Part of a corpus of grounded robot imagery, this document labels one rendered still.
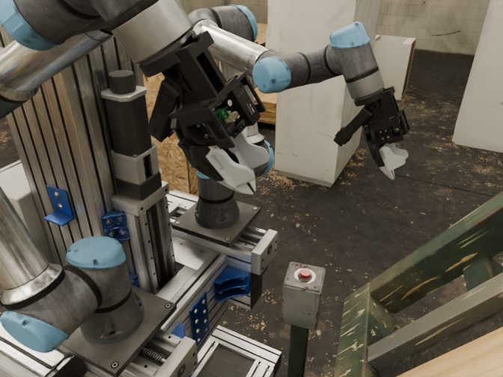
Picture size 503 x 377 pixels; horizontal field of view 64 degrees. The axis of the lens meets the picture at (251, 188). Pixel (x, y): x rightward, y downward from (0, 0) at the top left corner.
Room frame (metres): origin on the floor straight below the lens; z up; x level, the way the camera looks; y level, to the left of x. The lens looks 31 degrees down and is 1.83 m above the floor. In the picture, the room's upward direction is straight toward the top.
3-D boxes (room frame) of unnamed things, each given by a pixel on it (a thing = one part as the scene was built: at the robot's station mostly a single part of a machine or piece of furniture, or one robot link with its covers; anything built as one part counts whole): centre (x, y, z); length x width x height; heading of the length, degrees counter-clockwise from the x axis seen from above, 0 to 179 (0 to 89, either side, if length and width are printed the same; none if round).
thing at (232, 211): (1.13, 0.12, 1.09); 0.15 x 0.15 x 0.10
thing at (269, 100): (4.57, -0.19, 0.15); 0.61 x 0.52 x 0.31; 153
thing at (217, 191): (1.13, 0.11, 1.20); 0.13 x 0.12 x 0.14; 127
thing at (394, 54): (5.63, -1.86, 0.36); 0.58 x 0.45 x 0.72; 63
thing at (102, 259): (0.68, 0.34, 1.20); 0.13 x 0.12 x 0.14; 156
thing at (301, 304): (0.95, -0.17, 0.84); 0.12 x 0.12 x 0.18; 73
